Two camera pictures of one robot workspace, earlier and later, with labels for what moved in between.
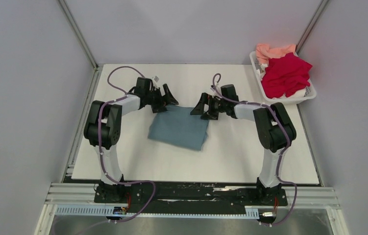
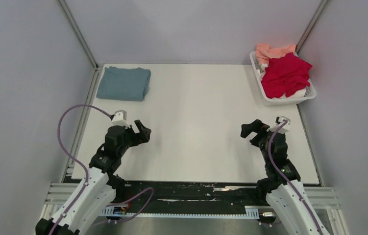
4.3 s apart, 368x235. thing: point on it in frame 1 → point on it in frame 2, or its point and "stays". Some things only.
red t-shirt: (285, 76) stays
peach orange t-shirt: (264, 52) stays
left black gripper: (168, 98) → (143, 136)
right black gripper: (199, 110) → (255, 127)
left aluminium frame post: (79, 34) stays
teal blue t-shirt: (177, 126) → (123, 83)
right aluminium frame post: (310, 25) stays
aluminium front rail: (67, 194) stays
